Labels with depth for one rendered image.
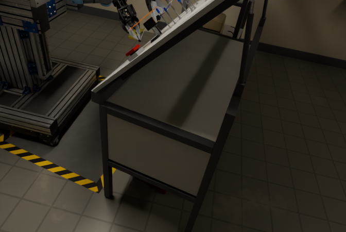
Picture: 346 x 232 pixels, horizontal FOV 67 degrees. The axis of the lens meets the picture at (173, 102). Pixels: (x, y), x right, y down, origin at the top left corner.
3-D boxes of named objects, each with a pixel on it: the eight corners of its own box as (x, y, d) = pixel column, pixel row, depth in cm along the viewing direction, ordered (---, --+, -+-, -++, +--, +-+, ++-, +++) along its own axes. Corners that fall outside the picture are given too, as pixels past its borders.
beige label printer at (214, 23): (184, 34, 228) (188, 12, 215) (191, 25, 244) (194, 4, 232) (218, 43, 223) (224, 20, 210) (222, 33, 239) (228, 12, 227)
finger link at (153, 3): (163, 21, 115) (159, -1, 112) (152, 23, 118) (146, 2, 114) (166, 20, 118) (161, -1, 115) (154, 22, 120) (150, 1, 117)
